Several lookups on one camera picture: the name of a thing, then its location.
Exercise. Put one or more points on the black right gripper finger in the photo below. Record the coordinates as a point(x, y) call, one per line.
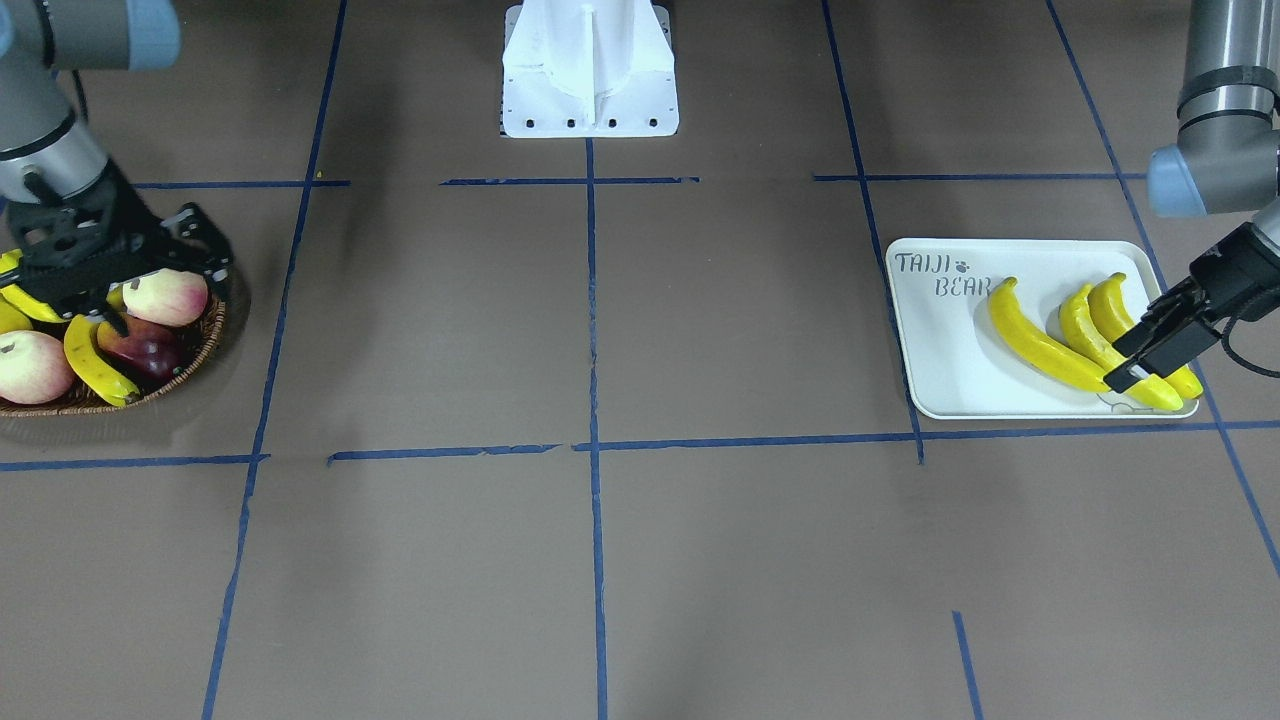
point(111, 310)
point(194, 243)

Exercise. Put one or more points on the dark purple fruit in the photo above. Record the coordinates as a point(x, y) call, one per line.
point(150, 354)

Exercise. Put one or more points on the yellow starfruit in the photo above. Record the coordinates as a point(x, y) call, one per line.
point(21, 300)

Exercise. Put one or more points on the brown wicker basket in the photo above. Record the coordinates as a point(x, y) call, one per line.
point(200, 338)

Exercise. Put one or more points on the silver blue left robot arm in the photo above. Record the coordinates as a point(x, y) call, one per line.
point(1224, 160)

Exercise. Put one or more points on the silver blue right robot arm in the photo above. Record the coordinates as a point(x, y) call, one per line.
point(41, 125)

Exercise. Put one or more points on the white bear tray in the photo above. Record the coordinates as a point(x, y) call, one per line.
point(957, 366)

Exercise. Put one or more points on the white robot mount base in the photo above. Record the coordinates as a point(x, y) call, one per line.
point(588, 69)

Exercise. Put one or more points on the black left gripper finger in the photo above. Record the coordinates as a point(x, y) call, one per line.
point(1171, 328)
point(1132, 370)

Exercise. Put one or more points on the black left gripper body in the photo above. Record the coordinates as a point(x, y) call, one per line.
point(1243, 266)

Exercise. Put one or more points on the yellow banana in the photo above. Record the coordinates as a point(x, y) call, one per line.
point(1038, 348)
point(1110, 317)
point(1083, 336)
point(84, 358)

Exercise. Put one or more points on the pink white apple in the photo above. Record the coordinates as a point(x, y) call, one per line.
point(34, 369)

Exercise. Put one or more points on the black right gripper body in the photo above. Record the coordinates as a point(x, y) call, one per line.
point(122, 212)

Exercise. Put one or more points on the pink white peach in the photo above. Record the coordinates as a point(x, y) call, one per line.
point(167, 297)

